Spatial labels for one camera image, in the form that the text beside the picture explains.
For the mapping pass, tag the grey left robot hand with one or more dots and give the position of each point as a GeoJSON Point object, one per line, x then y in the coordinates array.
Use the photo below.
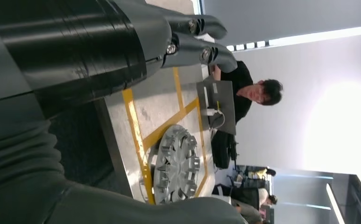
{"type": "Point", "coordinates": [75, 46]}

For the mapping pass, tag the black carrying bag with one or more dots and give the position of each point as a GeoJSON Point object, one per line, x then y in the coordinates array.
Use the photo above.
{"type": "Point", "coordinates": [220, 151]}

